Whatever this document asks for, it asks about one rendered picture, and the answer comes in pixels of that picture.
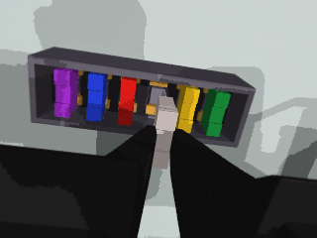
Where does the white blade fuse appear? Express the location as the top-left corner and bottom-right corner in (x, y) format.
(152, 89), (178, 170)

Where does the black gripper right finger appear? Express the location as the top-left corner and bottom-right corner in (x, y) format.
(169, 128), (317, 238)

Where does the yellow fuse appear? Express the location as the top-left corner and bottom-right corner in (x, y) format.
(176, 85), (200, 133)

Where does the small orange block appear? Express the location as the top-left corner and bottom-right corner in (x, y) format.
(146, 102), (155, 115)

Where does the red fuse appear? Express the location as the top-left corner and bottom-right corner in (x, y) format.
(117, 76), (137, 126)

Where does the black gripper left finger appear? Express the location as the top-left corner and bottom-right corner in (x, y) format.
(0, 125), (157, 238)

